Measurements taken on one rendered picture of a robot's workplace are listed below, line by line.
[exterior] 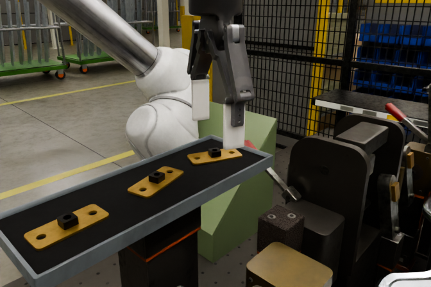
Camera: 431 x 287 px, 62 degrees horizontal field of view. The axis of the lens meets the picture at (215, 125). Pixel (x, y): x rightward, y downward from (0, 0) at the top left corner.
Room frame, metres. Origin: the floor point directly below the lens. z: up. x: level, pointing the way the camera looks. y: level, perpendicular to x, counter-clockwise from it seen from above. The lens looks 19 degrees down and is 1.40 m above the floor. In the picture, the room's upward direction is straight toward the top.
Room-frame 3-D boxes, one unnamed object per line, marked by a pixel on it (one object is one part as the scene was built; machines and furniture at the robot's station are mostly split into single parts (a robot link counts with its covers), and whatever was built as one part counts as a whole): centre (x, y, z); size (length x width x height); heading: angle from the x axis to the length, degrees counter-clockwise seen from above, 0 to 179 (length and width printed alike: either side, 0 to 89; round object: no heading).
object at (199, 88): (0.59, 0.03, 1.24); 0.03 x 0.01 x 0.07; 112
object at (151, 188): (0.44, 0.08, 1.17); 0.08 x 0.04 x 0.01; 151
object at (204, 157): (0.53, 0.00, 1.17); 0.08 x 0.04 x 0.01; 112
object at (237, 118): (0.45, -0.03, 1.26); 0.03 x 0.01 x 0.05; 22
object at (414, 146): (0.83, -0.51, 0.87); 0.10 x 0.07 x 0.35; 47
